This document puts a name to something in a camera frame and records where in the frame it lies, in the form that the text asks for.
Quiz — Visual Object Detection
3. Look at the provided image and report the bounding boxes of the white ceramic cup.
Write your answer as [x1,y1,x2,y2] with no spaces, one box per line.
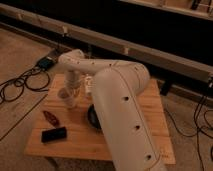
[57,88,76,109]

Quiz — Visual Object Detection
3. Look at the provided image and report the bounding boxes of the black power adapter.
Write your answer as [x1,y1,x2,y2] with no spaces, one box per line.
[36,57,54,70]

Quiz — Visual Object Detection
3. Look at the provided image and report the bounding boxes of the long wooden rail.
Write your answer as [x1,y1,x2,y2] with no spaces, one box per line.
[0,0,213,82]

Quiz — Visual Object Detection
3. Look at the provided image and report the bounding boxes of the wooden table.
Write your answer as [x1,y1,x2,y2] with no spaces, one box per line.
[25,74,176,164]

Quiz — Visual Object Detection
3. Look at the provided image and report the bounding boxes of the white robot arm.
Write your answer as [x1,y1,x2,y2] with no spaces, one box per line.
[59,49,167,171]

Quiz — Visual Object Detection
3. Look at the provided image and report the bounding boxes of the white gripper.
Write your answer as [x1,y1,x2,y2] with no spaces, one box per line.
[65,70,93,107]

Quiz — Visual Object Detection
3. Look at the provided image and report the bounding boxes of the black cables at right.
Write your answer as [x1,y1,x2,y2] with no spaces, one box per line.
[163,94,213,171]

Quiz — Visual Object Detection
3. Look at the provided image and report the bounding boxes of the dark ceramic bowl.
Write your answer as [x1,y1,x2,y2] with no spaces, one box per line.
[87,105,101,130]

